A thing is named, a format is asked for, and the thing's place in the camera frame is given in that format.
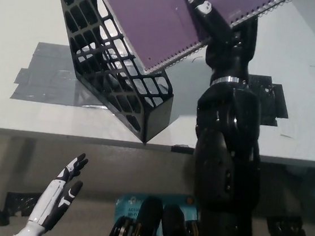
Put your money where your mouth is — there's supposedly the teal cardboard box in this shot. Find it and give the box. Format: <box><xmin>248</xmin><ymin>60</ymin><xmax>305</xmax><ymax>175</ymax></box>
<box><xmin>111</xmin><ymin>186</ymin><xmax>202</xmax><ymax>236</ymax></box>

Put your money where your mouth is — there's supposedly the small black tape strip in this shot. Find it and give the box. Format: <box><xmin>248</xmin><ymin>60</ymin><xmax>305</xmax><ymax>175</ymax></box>
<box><xmin>170</xmin><ymin>143</ymin><xmax>196</xmax><ymax>155</ymax></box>

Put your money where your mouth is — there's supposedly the grey tape patch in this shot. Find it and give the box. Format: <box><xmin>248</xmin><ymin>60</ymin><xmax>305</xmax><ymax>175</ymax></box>
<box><xmin>9</xmin><ymin>39</ymin><xmax>174</xmax><ymax>118</ymax></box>

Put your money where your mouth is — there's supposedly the black mesh magazine stand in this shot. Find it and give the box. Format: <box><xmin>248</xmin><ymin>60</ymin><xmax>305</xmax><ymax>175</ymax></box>
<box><xmin>35</xmin><ymin>0</ymin><xmax>185</xmax><ymax>147</ymax></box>

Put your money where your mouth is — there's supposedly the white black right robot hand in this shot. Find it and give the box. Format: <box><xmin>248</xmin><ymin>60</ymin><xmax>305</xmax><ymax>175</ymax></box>
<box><xmin>170</xmin><ymin>0</ymin><xmax>262</xmax><ymax>87</ymax></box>

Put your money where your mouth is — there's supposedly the black floor tape patch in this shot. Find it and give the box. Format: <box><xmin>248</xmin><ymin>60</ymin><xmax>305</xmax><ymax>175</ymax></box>
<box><xmin>2</xmin><ymin>188</ymin><xmax>43</xmax><ymax>221</ymax></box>
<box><xmin>265</xmin><ymin>212</ymin><xmax>310</xmax><ymax>236</ymax></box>

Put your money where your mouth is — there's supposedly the purple spiral notebook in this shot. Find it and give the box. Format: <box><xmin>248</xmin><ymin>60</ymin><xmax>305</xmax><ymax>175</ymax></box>
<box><xmin>77</xmin><ymin>0</ymin><xmax>293</xmax><ymax>89</ymax></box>

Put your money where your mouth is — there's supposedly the black tape patch on desk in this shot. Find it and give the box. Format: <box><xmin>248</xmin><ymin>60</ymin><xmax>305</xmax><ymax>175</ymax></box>
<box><xmin>242</xmin><ymin>74</ymin><xmax>294</xmax><ymax>130</ymax></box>

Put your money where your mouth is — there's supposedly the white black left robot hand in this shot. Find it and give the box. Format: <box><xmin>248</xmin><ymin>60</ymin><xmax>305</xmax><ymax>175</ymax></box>
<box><xmin>27</xmin><ymin>148</ymin><xmax>89</xmax><ymax>234</ymax></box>

